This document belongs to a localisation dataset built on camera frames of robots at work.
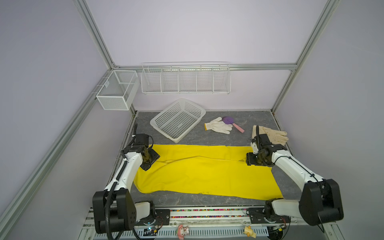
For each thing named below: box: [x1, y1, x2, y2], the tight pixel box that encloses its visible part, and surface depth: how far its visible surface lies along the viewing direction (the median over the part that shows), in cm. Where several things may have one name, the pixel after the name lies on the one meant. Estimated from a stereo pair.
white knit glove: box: [204, 117, 233, 134], surface depth 114 cm
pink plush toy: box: [177, 224, 190, 240], surface depth 69 cm
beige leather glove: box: [251, 124, 289, 146], surface depth 107 cm
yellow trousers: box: [133, 144, 284, 200], surface depth 88 cm
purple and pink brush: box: [222, 116, 245, 134], surface depth 115 cm
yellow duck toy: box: [243, 225, 257, 239], surface depth 68 cm
